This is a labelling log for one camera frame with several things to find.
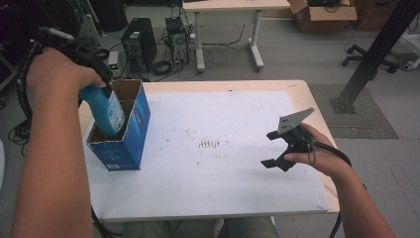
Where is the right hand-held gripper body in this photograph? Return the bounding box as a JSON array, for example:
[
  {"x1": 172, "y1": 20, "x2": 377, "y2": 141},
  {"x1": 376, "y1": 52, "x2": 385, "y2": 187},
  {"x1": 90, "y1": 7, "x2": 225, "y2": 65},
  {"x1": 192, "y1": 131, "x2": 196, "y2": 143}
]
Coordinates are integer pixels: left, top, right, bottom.
[{"x1": 277, "y1": 107, "x2": 316, "y2": 155}]

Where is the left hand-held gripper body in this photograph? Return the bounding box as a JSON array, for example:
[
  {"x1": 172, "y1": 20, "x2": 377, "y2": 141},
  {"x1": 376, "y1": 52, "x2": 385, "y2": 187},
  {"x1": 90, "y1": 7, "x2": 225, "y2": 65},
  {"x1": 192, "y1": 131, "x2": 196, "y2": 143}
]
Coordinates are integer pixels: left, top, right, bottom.
[{"x1": 37, "y1": 26, "x2": 114, "y2": 86}]

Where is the blue bottle with white label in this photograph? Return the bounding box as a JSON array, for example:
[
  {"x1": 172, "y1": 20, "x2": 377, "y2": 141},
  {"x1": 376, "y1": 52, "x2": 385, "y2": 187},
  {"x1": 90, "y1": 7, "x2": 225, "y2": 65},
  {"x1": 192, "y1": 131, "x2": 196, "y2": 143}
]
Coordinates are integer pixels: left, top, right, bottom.
[{"x1": 78, "y1": 82, "x2": 127, "y2": 138}]

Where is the blue cardboard box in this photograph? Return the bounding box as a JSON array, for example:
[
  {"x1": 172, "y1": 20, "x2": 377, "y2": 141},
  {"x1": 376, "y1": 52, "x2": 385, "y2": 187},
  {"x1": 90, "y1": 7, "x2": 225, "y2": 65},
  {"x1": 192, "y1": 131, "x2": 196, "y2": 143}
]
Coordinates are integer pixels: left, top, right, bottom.
[{"x1": 86, "y1": 78, "x2": 152, "y2": 173}]

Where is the person's right hand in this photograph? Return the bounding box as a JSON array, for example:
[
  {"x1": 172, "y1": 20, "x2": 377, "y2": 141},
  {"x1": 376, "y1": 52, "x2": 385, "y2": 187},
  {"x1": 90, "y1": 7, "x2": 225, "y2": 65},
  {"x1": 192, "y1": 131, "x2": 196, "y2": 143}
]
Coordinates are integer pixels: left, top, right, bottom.
[{"x1": 283, "y1": 122, "x2": 354, "y2": 181}]

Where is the person's left hand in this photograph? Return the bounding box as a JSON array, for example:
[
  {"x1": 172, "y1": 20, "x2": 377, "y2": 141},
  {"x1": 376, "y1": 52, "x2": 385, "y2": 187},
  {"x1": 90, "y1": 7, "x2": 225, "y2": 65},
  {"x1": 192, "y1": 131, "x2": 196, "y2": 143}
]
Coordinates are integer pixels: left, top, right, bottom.
[{"x1": 26, "y1": 47, "x2": 107, "y2": 97}]

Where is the small white device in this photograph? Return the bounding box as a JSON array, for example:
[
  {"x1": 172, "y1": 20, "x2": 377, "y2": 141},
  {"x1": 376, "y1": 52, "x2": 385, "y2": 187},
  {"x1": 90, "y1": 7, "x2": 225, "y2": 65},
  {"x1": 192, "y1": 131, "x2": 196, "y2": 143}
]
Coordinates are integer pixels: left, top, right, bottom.
[{"x1": 107, "y1": 50, "x2": 121, "y2": 79}]

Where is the black computer tower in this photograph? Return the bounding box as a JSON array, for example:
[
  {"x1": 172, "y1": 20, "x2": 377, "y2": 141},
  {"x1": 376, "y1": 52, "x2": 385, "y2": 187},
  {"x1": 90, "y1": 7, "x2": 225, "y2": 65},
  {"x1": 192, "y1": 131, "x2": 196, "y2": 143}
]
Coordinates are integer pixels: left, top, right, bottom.
[{"x1": 120, "y1": 17, "x2": 158, "y2": 72}]

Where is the grey floor mat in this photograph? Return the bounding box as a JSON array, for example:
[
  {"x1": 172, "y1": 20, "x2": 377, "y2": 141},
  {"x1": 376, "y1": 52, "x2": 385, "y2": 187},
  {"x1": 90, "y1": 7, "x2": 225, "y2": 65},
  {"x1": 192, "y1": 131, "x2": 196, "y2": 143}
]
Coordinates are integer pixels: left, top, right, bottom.
[{"x1": 308, "y1": 82, "x2": 400, "y2": 140}]

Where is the white paper sheet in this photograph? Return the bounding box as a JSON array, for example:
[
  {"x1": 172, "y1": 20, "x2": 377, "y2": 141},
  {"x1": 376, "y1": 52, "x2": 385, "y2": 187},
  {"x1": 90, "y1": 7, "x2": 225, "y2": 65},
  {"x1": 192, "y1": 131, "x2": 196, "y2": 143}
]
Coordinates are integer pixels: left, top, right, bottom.
[{"x1": 82, "y1": 90, "x2": 330, "y2": 221}]

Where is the open grey computer case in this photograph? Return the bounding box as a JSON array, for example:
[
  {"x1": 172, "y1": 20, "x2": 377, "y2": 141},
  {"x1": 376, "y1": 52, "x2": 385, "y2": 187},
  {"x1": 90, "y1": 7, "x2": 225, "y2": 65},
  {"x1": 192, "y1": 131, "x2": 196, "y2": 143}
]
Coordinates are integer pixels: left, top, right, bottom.
[{"x1": 164, "y1": 16, "x2": 191, "y2": 67}]

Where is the black office chair base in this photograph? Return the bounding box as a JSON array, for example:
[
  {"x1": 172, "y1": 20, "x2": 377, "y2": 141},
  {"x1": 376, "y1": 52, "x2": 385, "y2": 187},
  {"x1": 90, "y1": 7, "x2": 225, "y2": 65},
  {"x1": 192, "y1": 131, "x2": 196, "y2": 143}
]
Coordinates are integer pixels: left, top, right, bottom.
[{"x1": 341, "y1": 43, "x2": 401, "y2": 74}]

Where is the black metal stand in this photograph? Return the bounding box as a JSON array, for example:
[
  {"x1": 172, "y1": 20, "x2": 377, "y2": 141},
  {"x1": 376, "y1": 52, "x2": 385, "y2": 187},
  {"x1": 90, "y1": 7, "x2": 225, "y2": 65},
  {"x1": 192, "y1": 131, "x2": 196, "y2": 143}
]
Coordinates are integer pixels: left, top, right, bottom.
[{"x1": 329, "y1": 0, "x2": 420, "y2": 115}]

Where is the open cardboard box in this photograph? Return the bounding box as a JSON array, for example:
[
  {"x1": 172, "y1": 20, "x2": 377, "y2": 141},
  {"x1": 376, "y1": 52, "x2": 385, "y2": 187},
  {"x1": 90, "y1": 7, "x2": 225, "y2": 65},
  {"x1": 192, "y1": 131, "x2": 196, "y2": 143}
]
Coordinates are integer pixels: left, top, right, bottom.
[{"x1": 287, "y1": 0, "x2": 359, "y2": 34}]

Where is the white desk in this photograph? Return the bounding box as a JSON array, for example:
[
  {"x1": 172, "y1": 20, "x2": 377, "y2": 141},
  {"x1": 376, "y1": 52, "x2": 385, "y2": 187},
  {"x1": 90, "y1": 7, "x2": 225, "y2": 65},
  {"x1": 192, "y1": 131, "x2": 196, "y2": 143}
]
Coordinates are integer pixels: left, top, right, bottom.
[{"x1": 181, "y1": 0, "x2": 292, "y2": 74}]

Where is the closed brown cardboard box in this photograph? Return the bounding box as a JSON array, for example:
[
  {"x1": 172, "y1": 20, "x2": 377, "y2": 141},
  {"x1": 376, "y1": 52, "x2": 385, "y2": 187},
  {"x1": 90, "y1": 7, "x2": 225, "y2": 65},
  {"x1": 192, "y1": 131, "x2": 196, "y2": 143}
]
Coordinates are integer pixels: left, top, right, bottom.
[{"x1": 352, "y1": 0, "x2": 420, "y2": 33}]

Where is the black smooth cable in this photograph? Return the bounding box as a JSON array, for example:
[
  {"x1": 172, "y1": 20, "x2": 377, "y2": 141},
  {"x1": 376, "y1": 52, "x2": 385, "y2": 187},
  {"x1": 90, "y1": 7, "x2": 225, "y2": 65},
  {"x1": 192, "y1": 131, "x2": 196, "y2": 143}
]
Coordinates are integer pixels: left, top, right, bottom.
[{"x1": 307, "y1": 140, "x2": 353, "y2": 238}]

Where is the coiled black floor cable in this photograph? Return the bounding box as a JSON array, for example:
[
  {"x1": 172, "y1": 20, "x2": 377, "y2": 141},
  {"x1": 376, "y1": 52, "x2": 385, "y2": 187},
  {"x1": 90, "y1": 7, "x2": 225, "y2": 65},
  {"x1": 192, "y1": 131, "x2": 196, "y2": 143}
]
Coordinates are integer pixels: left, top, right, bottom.
[{"x1": 151, "y1": 59, "x2": 173, "y2": 76}]

